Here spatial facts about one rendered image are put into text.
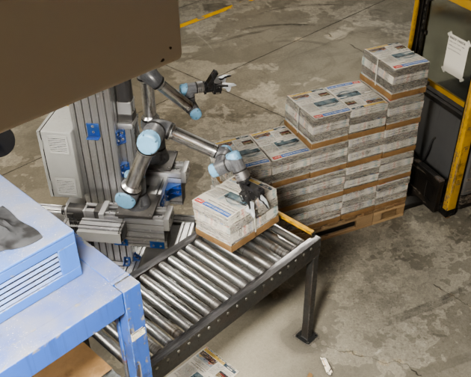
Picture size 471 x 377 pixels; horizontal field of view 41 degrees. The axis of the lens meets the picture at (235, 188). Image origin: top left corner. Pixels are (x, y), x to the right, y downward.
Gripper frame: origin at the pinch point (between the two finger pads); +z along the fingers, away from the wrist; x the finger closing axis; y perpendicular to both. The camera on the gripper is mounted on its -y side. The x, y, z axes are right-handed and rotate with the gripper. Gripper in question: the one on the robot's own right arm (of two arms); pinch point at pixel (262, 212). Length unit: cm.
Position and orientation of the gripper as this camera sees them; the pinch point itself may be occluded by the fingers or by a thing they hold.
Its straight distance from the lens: 334.8
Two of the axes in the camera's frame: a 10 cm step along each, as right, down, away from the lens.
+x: -7.1, 4.3, -5.6
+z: 4.1, 8.9, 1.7
